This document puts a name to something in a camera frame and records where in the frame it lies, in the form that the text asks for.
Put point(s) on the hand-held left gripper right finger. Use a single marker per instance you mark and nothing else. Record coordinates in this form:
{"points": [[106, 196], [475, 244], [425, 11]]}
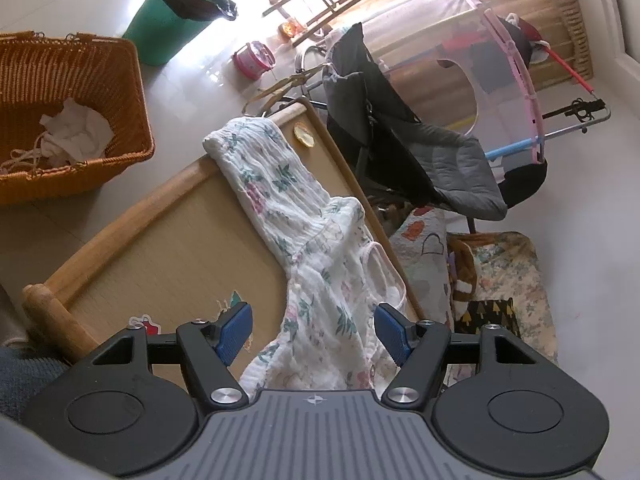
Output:
{"points": [[392, 332]]}

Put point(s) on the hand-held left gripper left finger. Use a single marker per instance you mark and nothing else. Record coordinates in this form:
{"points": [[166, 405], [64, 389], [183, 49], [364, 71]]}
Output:
{"points": [[235, 327]]}

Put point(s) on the white floral baby shirt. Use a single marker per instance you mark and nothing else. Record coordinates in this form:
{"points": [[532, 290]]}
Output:
{"points": [[280, 195]]}

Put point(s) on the heart print quilt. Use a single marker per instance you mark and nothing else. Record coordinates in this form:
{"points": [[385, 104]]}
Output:
{"points": [[415, 255]]}

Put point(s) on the small red cartoon sticker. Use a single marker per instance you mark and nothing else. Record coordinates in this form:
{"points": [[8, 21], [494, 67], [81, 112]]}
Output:
{"points": [[145, 324]]}

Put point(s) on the brown plush toy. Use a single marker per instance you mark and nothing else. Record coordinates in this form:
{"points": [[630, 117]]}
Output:
{"points": [[462, 270]]}

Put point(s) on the black pillow yellow trees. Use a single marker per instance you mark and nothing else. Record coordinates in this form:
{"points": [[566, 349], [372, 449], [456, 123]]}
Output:
{"points": [[485, 315]]}

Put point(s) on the floral sofa cushion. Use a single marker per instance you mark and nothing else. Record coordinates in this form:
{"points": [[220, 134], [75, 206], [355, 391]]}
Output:
{"points": [[520, 280]]}

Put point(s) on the black baby stroller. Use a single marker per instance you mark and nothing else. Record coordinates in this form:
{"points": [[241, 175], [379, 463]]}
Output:
{"points": [[430, 160]]}

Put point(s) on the yellow round lid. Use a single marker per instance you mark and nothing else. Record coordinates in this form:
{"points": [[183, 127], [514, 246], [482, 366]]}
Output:
{"points": [[304, 135]]}

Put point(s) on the person's dark clothing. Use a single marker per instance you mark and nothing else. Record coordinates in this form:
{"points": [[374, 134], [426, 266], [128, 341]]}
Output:
{"points": [[25, 380]]}

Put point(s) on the white crumpled cloth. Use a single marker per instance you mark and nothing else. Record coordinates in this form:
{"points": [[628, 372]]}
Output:
{"points": [[80, 135]]}

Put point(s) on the brown wicker basket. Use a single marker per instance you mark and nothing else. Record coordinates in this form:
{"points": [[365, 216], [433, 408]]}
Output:
{"points": [[75, 75]]}

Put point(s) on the green trash bin black bag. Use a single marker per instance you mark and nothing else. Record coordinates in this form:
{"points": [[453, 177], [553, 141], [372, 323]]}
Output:
{"points": [[155, 30]]}

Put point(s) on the tan curtain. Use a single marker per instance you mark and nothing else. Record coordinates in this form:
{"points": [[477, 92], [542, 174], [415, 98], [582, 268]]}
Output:
{"points": [[525, 0]]}

